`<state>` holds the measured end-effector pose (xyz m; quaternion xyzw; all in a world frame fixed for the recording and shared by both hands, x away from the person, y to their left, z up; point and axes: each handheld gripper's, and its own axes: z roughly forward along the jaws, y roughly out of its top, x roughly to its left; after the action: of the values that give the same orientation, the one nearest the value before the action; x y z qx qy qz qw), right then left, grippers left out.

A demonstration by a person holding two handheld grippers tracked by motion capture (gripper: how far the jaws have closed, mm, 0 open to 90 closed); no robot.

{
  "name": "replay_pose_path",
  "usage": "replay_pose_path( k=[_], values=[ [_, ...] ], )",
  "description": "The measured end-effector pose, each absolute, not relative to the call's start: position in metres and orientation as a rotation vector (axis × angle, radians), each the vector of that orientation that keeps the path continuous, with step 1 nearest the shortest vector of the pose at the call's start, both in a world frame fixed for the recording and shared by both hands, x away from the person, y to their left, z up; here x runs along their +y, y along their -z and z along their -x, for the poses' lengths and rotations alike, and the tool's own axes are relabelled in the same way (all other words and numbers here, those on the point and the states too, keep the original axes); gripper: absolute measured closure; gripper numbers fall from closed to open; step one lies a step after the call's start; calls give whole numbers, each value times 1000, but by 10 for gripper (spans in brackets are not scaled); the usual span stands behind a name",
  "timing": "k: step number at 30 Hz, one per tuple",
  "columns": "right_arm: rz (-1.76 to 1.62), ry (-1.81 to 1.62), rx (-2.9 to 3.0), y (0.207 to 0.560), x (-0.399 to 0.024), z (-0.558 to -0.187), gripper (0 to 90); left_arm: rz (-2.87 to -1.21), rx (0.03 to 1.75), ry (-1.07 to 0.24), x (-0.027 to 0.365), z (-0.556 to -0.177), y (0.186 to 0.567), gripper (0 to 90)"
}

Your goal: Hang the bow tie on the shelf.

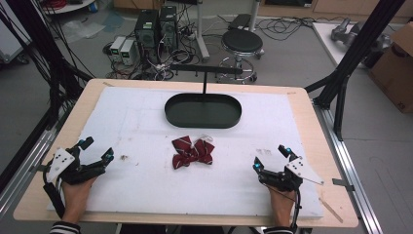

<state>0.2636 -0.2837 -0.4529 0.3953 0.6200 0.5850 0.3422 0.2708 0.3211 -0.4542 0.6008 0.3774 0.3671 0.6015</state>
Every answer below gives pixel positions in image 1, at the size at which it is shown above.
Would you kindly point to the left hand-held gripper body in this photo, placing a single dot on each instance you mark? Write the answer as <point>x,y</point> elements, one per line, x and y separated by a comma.
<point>60,162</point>

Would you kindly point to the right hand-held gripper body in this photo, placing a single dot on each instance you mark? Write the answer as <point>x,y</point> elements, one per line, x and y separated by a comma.
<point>300,169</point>

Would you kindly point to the dark red striped bow tie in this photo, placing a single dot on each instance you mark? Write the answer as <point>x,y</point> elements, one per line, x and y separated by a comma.
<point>193,152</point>

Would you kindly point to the black hanger stand with tray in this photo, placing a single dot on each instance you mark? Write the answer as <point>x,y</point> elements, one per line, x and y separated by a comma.
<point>201,113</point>

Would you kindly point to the person's left hand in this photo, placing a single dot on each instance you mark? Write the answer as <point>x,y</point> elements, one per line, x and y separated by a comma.
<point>76,198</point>

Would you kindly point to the person's right hand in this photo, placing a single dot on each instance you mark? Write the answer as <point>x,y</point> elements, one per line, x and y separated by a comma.
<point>281,204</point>

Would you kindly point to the metal table clamp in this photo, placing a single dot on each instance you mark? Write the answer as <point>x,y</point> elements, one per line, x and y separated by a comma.
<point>342,184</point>

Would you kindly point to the white foam mat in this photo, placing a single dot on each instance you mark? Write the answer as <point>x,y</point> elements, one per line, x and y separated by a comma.
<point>146,182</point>

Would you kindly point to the thin wooden stick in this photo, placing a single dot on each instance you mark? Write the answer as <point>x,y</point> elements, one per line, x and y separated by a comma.
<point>331,210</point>

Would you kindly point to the white power supply unit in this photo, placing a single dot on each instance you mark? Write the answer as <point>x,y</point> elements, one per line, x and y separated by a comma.
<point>127,52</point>
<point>117,47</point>

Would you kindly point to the clear plastic sheet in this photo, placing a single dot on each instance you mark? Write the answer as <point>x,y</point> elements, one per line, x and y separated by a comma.
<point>81,30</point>

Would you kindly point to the black round stool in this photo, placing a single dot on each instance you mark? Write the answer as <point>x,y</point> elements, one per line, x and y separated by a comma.
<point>242,41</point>

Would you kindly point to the black computer tower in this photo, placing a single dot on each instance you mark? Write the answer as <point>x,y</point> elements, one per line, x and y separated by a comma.
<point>168,27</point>
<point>146,32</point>

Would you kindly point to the brown cardboard box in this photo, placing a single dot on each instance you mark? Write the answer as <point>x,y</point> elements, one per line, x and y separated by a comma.
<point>394,74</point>

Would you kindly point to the grey machine part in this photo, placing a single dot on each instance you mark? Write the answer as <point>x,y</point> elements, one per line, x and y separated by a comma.
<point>344,31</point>

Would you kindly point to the black flat case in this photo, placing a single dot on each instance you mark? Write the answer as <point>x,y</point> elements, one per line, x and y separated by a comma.
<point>240,21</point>

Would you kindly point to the round white table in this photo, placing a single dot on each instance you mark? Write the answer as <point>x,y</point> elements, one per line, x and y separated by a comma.
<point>69,6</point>

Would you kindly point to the white desk leg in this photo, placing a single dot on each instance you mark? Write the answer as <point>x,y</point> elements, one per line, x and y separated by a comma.
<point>201,32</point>

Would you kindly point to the aluminium frame rail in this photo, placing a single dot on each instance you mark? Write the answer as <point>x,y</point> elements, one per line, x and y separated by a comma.
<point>347,169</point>
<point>29,162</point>

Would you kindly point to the black metal frame strut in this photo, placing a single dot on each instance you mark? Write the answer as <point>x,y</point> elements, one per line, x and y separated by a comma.
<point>357,48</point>

